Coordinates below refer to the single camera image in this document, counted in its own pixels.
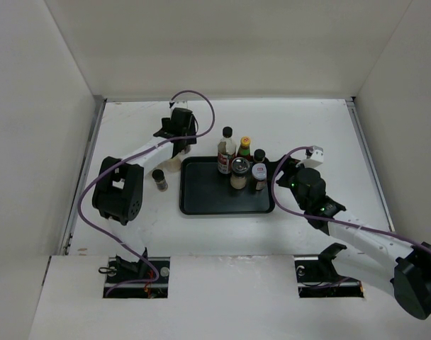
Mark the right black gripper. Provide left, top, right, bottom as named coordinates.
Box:
left=265, top=154, right=315, bottom=210

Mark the red-label lid spice jar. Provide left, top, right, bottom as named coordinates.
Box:
left=251, top=163, right=267, bottom=191

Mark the small black-cap spice bottle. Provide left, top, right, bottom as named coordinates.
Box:
left=253, top=149, right=266, bottom=164

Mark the yellow-cap red sauce bottle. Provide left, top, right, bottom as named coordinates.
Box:
left=237, top=136, right=252, bottom=162

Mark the silver-lid white powder jar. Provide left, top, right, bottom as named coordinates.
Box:
left=230, top=157, right=250, bottom=190

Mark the tall black-cap sauce bottle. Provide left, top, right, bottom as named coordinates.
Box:
left=217, top=126, right=237, bottom=175

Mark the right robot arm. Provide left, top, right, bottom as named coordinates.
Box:
left=271, top=156, right=431, bottom=320

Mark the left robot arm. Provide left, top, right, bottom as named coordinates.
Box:
left=91, top=107, right=198, bottom=242

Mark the yellow-cap white powder jar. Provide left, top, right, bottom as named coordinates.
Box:
left=164, top=155, right=181, bottom=173

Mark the small dark pepper bottle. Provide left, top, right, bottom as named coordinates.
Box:
left=152, top=169, right=168, bottom=192

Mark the black plastic tray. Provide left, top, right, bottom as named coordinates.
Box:
left=179, top=157, right=275, bottom=215

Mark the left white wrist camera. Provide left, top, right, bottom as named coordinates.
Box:
left=169, top=100, right=189, bottom=111

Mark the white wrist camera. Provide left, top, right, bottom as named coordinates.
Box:
left=169, top=100, right=189, bottom=111
left=297, top=145, right=324, bottom=169

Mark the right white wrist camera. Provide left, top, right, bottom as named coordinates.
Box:
left=297, top=145, right=324, bottom=169

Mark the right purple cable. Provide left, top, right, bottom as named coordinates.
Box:
left=271, top=146, right=431, bottom=288

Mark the purple cable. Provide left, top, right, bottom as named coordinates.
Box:
left=271, top=146, right=431, bottom=288
left=77, top=90, right=216, bottom=297

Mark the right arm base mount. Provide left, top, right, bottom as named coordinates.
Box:
left=294, top=243, right=364, bottom=298

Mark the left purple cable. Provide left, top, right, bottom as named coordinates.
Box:
left=77, top=90, right=216, bottom=297

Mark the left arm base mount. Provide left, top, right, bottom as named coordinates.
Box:
left=98, top=256, right=171, bottom=300

